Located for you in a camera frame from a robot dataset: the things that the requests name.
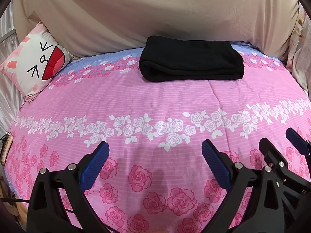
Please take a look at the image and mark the black cable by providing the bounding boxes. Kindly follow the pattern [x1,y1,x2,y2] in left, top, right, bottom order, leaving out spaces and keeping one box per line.
[0,197,74,215]

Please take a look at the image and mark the silver satin curtain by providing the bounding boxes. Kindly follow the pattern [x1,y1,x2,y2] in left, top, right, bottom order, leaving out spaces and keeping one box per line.
[0,5,32,134]

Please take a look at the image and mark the pink floral blanket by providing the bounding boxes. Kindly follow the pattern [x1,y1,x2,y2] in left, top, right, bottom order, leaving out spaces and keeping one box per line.
[5,41,311,233]

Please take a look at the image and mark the beige draped cloth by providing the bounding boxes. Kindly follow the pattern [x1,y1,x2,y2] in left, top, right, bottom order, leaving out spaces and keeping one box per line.
[12,0,300,60]

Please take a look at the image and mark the floral patterned curtain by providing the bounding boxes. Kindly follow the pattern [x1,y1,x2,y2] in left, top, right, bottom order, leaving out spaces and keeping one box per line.
[286,2,311,98]

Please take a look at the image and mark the cartoon cat pillow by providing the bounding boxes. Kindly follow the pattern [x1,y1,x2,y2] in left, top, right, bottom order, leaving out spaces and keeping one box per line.
[0,21,74,104]

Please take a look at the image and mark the crumpled beige cloth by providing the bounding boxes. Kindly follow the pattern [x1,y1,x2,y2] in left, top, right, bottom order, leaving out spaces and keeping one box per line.
[0,178,28,220]

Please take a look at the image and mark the black pants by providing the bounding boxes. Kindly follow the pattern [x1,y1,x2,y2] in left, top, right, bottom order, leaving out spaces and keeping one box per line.
[139,35,245,82]

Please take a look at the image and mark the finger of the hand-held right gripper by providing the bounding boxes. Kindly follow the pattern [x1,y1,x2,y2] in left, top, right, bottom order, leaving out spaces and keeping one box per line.
[285,127,311,159]
[259,137,296,180]

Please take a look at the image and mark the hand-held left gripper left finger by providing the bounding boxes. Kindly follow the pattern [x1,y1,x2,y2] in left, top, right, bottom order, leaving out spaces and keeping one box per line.
[27,141,110,233]

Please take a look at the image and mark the rose gold phone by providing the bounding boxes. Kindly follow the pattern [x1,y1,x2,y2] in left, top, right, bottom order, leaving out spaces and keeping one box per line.
[0,132,13,167]

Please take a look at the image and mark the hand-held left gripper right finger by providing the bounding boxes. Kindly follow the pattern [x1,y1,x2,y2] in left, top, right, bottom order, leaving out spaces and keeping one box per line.
[202,139,285,233]

